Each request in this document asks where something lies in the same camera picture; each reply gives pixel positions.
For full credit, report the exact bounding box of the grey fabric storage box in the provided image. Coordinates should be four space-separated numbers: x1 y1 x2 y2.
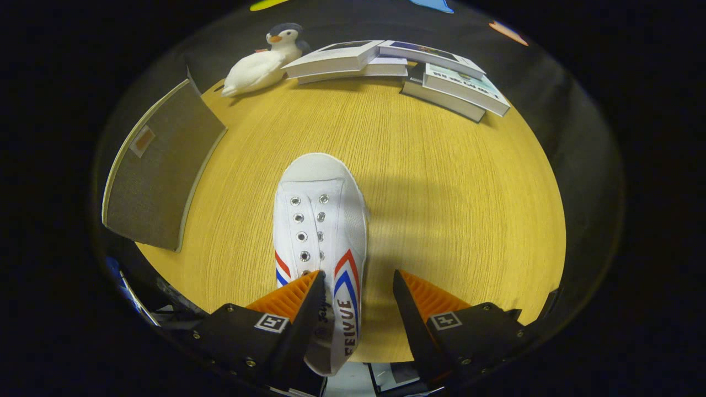
101 79 228 253

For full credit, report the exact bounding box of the book with blue photo cover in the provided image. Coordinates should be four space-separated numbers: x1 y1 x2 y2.
378 40 486 78

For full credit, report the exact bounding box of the penguin plush toy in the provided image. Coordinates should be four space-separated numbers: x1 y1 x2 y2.
255 23 311 61

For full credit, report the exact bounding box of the white striped canvas shoe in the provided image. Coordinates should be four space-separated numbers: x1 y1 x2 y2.
273 153 369 377

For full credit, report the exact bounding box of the white plush toy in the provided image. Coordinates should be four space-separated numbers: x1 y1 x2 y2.
221 51 287 98

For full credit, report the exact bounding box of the plain white book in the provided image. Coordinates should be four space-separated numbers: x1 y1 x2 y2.
298 57 409 85

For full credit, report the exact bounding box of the pale teal cover book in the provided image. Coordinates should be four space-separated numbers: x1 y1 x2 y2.
422 63 511 117

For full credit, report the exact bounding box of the dark grey book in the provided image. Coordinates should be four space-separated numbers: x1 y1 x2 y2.
401 62 486 123

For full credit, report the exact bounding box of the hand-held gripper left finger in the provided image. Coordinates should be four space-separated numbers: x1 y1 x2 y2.
190 269 327 387

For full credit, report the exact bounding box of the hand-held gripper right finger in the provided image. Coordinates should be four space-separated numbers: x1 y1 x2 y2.
393 269 530 385

